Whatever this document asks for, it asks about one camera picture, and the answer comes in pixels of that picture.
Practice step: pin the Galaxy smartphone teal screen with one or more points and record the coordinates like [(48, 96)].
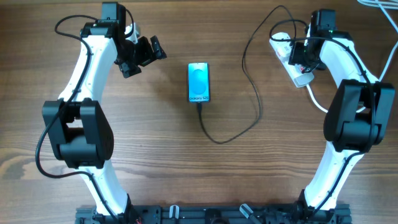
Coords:
[(198, 82)]

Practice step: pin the white USB charger plug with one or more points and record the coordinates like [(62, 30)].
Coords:
[(283, 49)]

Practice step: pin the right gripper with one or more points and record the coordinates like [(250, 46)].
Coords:
[(295, 58)]

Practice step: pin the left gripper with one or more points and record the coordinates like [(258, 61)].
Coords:
[(147, 56)]

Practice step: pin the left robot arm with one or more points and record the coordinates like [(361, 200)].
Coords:
[(75, 123)]

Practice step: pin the white power strip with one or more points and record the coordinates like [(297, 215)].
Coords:
[(299, 79)]

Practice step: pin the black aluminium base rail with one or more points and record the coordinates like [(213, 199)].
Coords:
[(278, 213)]

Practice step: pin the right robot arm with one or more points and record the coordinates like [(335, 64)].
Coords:
[(358, 115)]

